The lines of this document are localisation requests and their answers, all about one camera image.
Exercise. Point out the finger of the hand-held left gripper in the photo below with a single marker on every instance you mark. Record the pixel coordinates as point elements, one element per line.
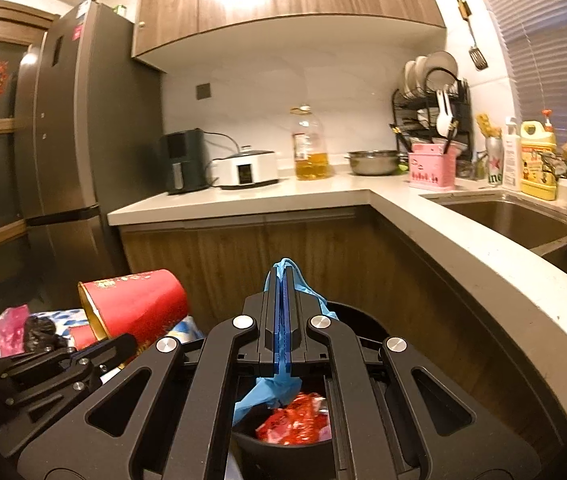
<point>93,352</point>
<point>63,392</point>

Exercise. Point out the red cylindrical can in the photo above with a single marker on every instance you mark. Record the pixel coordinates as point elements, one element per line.
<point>138,300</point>

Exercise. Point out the yellow detergent bottle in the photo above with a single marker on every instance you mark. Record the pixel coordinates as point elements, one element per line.
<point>537,165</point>

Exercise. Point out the blue floral tablecloth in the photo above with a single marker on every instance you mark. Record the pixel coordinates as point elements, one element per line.
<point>63,322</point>

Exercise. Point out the cooking oil bottle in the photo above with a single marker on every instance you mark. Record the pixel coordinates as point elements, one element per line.
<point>311,160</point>

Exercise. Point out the wooden base cabinet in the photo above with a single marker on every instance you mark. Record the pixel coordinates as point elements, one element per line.
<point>413,285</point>

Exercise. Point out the row of white plates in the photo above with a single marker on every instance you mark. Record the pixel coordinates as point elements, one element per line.
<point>436,65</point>

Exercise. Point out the white dispenser bottle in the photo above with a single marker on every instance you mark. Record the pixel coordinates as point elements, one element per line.
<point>512,160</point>

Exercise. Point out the steel sink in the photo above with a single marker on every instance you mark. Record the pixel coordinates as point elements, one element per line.
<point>513,220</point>

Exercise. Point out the grey refrigerator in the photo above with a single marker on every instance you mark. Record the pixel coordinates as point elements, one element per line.
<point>88,135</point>

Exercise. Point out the black trash bin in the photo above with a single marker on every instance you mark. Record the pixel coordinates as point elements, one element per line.
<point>283,455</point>

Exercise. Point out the white rice cooker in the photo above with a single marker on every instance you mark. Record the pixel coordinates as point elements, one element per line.
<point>253,167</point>

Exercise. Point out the blue plastic glove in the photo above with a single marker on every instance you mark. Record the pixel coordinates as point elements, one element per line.
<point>263,395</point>

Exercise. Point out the yellow brush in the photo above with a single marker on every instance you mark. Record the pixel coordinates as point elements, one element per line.
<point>488,125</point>

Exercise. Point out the pink plastic bag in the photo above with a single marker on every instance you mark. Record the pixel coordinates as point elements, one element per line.
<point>10,330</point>

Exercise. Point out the steel basin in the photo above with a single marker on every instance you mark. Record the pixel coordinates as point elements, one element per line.
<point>373,164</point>

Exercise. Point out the hanging metal spatula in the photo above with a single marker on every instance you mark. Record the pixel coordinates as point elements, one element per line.
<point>480,59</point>

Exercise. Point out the black plastic bag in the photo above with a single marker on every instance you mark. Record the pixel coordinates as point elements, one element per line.
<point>43,332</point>

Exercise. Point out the window blinds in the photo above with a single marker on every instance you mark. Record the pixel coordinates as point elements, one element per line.
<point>538,35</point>

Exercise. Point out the dark wall socket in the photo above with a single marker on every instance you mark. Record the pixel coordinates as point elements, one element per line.
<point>203,91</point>

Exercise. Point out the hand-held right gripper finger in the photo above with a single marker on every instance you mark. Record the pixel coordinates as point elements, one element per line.
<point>287,330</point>
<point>277,330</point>

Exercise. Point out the red foil wrapper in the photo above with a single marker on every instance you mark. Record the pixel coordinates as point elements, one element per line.
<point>293,420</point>

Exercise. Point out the black air fryer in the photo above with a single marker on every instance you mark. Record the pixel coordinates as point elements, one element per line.
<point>188,155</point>

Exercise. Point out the black dish rack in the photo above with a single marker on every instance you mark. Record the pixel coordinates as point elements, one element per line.
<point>406,120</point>

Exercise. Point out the pink utensil holder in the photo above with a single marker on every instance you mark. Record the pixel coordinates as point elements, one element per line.
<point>431,170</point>

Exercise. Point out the white rice spoon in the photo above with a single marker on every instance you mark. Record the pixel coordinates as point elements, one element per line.
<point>443,122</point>

